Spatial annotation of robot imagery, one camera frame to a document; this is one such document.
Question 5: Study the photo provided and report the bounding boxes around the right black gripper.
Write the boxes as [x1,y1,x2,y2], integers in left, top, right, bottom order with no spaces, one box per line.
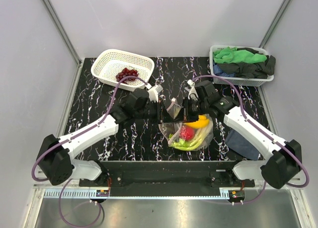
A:
[174,96,208,124]

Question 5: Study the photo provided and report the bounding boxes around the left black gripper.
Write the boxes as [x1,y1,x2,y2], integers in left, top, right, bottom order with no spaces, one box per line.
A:
[135,99,175,125]

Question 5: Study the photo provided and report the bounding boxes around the fake red apple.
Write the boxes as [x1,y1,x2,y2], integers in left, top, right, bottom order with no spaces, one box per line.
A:
[179,125,195,142]

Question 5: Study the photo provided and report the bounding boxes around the clear zip top bag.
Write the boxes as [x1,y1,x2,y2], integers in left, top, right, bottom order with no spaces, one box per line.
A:
[158,98,214,152]

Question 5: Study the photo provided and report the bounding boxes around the fake yellow banana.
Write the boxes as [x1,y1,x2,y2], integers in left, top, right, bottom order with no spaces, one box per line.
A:
[185,115,210,129]

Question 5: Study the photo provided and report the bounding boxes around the fake green celery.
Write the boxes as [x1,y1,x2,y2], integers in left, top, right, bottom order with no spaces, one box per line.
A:
[168,127,213,152]

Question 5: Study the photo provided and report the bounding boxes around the fake purple grapes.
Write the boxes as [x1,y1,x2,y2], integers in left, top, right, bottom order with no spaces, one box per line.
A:
[116,68,139,83]

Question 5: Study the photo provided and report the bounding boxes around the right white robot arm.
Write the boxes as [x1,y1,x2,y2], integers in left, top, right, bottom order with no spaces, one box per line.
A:
[181,80,304,189]

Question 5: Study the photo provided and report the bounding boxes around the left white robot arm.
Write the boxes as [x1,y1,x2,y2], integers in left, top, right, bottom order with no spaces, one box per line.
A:
[37,85,170,186]

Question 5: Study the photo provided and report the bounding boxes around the dark blue cloth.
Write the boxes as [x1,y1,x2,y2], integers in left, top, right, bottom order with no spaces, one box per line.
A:
[225,130,260,161]

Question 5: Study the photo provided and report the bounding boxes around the blue checkered cloth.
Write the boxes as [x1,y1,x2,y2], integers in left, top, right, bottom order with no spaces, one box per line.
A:
[213,64,235,77]

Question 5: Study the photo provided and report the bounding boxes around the white empty plastic basket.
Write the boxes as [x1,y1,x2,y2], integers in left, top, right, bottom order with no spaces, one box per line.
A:
[91,49,155,87]

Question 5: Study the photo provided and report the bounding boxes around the green cloth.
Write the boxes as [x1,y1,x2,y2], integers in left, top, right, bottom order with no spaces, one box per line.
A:
[213,47,267,64]

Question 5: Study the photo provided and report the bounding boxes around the white basket with cloths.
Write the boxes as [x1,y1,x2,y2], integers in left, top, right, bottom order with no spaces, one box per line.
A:
[210,45,276,87]

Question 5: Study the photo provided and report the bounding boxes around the black cloth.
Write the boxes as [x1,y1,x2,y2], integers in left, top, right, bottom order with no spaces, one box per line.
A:
[230,51,276,79]

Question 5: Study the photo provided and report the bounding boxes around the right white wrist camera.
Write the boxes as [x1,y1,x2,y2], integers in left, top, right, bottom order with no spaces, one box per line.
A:
[186,80,198,101]

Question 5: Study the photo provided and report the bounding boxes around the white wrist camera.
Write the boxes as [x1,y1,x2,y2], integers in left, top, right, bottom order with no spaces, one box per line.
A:
[186,80,198,101]
[146,83,163,102]

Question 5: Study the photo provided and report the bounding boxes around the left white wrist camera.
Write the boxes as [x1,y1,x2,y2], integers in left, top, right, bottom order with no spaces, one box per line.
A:
[146,83,163,102]

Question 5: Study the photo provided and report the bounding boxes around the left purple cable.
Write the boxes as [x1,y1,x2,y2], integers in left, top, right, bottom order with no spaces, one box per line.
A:
[31,76,152,183]

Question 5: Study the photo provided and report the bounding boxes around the purple cable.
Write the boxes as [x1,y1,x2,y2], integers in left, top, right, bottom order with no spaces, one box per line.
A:
[192,75,310,189]
[31,76,152,183]

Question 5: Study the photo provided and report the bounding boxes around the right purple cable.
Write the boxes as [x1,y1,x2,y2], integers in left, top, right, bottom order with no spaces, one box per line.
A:
[192,75,310,189]

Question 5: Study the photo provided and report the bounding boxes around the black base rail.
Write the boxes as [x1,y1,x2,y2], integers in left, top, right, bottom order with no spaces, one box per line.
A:
[79,159,256,198]

